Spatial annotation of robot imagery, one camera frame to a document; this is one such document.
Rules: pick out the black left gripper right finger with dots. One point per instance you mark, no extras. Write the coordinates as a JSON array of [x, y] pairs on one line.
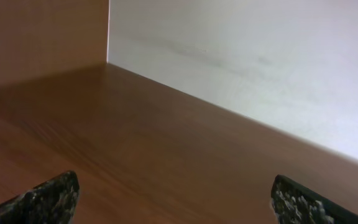
[[294, 203]]

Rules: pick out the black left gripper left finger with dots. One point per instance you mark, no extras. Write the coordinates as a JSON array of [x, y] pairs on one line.
[[51, 202]]

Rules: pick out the brown cardboard side panel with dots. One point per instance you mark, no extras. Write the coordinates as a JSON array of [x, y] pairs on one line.
[[43, 37]]

